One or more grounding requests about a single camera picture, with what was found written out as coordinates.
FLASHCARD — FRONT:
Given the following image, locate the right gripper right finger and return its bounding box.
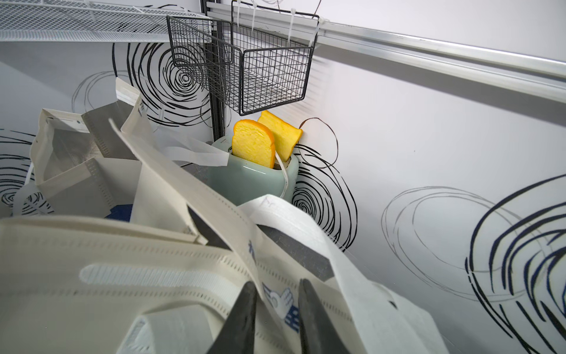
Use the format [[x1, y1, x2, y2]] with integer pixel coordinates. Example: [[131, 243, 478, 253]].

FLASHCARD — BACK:
[[298, 279, 349, 354]]

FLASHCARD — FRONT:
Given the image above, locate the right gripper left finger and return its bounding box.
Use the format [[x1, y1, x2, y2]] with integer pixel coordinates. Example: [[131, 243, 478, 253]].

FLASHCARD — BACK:
[[207, 281, 258, 354]]

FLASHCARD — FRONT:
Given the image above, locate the takeout bag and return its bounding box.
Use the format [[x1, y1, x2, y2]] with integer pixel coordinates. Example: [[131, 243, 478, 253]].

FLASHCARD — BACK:
[[13, 78, 228, 231], [1, 128, 447, 353]]

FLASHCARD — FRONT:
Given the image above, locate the front yellow toast slice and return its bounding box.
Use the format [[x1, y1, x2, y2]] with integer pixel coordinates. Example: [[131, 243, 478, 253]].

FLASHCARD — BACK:
[[231, 119, 276, 168]]

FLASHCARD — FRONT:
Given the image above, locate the yellow toast slice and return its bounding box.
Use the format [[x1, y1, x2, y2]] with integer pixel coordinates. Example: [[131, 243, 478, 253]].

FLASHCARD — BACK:
[[231, 119, 276, 168], [258, 111, 303, 162]]

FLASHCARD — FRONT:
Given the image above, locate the rear yellow toast slice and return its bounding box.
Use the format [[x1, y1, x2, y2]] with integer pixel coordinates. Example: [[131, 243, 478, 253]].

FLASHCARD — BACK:
[[258, 111, 303, 162]]

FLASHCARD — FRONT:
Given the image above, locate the black wire basket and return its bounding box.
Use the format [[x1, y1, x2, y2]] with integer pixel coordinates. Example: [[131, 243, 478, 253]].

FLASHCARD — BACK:
[[167, 1, 323, 116]]

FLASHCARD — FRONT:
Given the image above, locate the white wire shelf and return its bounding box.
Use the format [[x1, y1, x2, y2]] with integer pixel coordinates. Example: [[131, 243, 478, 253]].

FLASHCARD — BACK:
[[1, 1, 205, 43]]

